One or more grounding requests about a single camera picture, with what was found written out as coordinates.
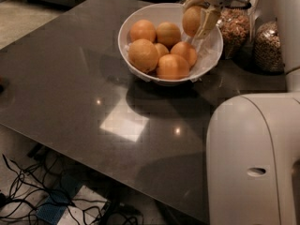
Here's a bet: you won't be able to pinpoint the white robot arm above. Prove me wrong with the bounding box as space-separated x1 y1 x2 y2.
206 0 300 225

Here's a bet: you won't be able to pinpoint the white ceramic bowl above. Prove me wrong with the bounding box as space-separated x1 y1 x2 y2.
118 3 223 86

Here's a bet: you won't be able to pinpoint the glass jar with nuts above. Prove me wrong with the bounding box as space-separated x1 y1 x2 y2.
217 0 251 59

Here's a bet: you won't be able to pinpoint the small orange in centre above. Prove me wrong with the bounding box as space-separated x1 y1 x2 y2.
155 43 169 58

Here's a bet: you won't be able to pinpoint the glass jar with cereal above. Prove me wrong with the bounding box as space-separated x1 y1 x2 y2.
253 21 284 73

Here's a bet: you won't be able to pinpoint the large orange front left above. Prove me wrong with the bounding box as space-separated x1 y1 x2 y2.
128 38 158 73

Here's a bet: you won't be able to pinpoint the black floor cables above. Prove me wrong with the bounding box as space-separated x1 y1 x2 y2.
0 153 144 225

